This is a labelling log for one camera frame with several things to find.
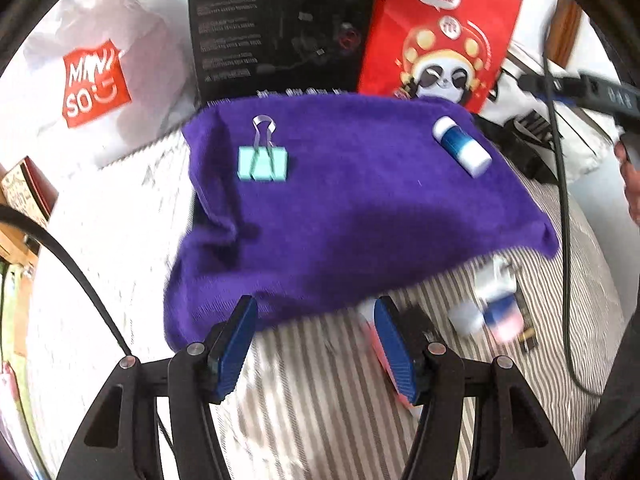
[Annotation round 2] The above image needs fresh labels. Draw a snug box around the black strap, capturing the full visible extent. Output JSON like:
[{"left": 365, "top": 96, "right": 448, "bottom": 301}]
[{"left": 474, "top": 112, "right": 560, "bottom": 186}]

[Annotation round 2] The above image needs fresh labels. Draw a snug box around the blue and white glue stick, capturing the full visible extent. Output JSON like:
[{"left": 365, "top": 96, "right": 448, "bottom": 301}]
[{"left": 432, "top": 116, "right": 493, "bottom": 179}]

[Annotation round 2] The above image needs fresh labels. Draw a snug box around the white bag with red logo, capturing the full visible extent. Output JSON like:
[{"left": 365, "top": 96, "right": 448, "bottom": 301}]
[{"left": 22, "top": 0, "right": 201, "bottom": 168}]

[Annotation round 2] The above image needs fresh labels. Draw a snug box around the white bag with black logo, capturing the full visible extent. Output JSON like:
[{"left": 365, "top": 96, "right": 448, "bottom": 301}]
[{"left": 475, "top": 45, "right": 623, "bottom": 183}]

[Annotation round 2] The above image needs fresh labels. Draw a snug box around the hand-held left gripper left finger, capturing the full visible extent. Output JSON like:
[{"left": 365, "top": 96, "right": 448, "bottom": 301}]
[{"left": 56, "top": 295, "right": 259, "bottom": 480}]

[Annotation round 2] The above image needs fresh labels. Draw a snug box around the striped bed sheet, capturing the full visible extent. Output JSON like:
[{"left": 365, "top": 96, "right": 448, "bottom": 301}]
[{"left": 25, "top": 132, "right": 628, "bottom": 480}]

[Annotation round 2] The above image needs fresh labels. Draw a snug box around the red panda print bag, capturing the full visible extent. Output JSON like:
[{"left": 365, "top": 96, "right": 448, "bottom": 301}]
[{"left": 357, "top": 0, "right": 523, "bottom": 113}]

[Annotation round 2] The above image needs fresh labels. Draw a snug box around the small framed sign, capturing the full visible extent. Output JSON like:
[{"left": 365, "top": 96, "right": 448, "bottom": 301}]
[{"left": 0, "top": 159, "right": 52, "bottom": 222}]

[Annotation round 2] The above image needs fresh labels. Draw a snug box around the brown wooden post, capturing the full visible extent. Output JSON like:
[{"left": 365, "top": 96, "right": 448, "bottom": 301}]
[{"left": 549, "top": 0, "right": 585, "bottom": 68}]

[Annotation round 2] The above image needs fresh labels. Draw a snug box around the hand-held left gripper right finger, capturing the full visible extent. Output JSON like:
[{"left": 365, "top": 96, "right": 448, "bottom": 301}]
[{"left": 372, "top": 296, "right": 576, "bottom": 480}]

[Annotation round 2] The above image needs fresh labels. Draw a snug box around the purple fuzzy cloth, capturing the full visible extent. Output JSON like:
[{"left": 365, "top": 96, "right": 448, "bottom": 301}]
[{"left": 164, "top": 92, "right": 560, "bottom": 353}]

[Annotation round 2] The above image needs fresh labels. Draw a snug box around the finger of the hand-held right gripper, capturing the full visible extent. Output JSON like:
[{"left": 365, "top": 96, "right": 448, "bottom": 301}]
[{"left": 519, "top": 74, "right": 583, "bottom": 106}]

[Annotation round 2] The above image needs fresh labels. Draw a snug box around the person's right hand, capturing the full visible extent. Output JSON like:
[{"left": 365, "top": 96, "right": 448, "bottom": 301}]
[{"left": 614, "top": 135, "right": 640, "bottom": 226}]

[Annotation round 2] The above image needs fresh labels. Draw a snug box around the black printed box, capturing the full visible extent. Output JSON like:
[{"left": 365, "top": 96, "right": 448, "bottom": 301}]
[{"left": 187, "top": 0, "right": 391, "bottom": 106}]

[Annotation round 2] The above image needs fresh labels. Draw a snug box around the pink and blue eraser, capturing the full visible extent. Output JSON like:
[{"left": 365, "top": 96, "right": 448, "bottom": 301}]
[{"left": 484, "top": 295, "right": 523, "bottom": 343}]

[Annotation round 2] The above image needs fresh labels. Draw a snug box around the black cable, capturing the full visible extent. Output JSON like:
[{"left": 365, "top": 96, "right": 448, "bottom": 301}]
[
  {"left": 542, "top": 52, "right": 608, "bottom": 398},
  {"left": 0, "top": 206, "right": 132, "bottom": 358}
]

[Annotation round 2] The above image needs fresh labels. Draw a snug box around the person's dark clothing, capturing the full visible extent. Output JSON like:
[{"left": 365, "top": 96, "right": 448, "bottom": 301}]
[{"left": 584, "top": 305, "right": 640, "bottom": 480}]

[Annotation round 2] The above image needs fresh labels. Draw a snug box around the white charger plug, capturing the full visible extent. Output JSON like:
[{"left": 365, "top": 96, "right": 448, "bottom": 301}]
[{"left": 475, "top": 256, "right": 518, "bottom": 303}]

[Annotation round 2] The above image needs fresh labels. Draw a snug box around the mint green binder clip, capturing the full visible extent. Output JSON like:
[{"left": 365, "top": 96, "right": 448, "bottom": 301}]
[{"left": 237, "top": 116, "right": 290, "bottom": 182}]

